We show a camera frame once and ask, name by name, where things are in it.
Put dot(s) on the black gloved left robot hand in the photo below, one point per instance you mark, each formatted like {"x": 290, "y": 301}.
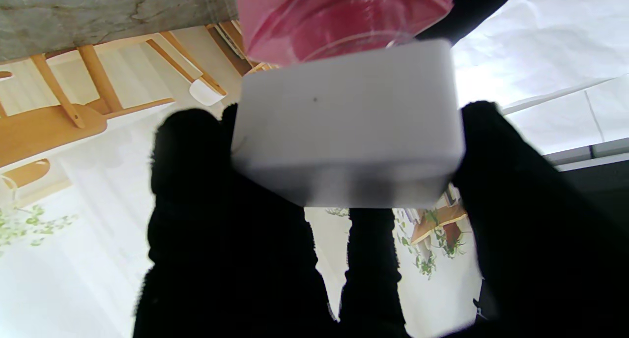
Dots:
{"x": 471, "y": 6}

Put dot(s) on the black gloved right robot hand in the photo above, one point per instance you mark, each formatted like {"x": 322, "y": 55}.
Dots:
{"x": 245, "y": 259}

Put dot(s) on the pink square jar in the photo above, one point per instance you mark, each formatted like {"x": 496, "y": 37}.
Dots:
{"x": 339, "y": 18}

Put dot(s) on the white square jar lid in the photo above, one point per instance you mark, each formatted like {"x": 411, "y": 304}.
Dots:
{"x": 349, "y": 126}

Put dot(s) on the wooden chair with white back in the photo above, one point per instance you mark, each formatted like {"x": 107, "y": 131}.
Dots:
{"x": 206, "y": 90}

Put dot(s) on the trailing ivy plant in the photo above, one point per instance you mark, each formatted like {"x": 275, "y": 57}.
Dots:
{"x": 432, "y": 244}

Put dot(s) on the wooden bookshelf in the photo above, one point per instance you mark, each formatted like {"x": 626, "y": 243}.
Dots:
{"x": 236, "y": 48}

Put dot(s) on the wooden dining table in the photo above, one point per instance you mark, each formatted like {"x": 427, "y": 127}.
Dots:
{"x": 29, "y": 171}

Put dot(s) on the wooden chair with slatted back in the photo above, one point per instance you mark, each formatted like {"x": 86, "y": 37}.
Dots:
{"x": 59, "y": 112}

